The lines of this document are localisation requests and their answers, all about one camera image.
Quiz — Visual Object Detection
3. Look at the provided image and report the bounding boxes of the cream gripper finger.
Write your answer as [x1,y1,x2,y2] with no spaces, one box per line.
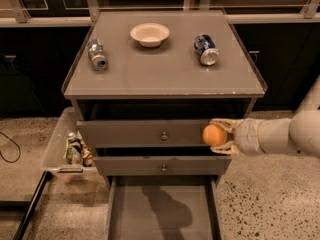
[210,141,240,155]
[210,118,242,133]

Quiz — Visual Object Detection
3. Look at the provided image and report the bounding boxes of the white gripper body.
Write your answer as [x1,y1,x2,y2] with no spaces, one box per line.
[234,118,263,156]

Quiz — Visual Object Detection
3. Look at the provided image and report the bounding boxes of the orange fruit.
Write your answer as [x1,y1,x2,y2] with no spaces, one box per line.
[202,124,227,147]

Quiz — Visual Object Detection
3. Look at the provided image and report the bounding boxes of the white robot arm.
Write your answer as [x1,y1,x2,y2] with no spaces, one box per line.
[202,77,320,158]

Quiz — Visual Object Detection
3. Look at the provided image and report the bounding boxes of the grey middle drawer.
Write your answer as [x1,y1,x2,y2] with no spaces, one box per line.
[94,156,231,176]

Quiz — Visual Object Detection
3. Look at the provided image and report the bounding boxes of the grey drawer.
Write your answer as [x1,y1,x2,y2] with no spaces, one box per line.
[94,156,231,176]
[104,176,225,240]
[77,119,210,148]

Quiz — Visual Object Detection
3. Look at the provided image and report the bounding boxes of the grey top drawer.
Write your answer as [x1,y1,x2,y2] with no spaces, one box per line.
[77,119,210,148]

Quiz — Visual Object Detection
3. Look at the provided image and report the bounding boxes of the grey bottom drawer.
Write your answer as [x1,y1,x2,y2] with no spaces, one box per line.
[104,176,225,240]

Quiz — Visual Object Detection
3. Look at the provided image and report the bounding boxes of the grey drawer cabinet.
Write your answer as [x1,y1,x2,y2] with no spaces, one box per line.
[61,10,268,240]

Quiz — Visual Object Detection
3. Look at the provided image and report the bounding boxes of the crushed blue can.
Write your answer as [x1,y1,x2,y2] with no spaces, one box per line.
[194,34,220,66]

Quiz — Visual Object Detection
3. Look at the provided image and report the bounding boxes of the white paper bowl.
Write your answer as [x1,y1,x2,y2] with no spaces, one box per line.
[130,23,170,48]

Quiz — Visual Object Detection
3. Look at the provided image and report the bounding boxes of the brown snack item in bin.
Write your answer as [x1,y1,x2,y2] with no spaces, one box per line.
[81,142,94,167]

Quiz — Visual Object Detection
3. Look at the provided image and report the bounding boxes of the crushed silver can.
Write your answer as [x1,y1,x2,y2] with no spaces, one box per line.
[87,39,108,71]

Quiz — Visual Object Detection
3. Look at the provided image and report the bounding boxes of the green crumpled can in bin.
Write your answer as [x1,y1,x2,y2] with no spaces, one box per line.
[64,132,82,165]

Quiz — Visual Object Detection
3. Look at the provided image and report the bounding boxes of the clear plastic bin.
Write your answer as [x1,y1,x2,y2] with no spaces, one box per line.
[40,107,97,176]

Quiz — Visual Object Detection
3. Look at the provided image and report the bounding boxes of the black floor rail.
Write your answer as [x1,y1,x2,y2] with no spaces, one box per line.
[13,171,52,240]

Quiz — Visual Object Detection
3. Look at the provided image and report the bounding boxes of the black cable on floor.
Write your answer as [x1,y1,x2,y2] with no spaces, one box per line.
[0,131,22,164]

